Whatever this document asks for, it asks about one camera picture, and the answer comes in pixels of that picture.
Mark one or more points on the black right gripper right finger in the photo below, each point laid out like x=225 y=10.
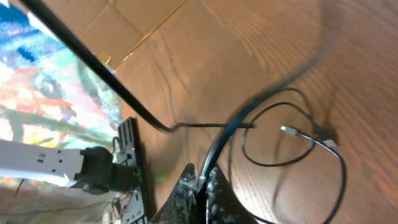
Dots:
x=223 y=207

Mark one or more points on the brown cardboard box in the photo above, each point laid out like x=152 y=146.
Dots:
x=112 y=29

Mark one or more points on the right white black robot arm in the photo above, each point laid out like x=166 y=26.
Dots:
x=89 y=169

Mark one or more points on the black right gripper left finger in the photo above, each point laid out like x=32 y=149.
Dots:
x=181 y=205

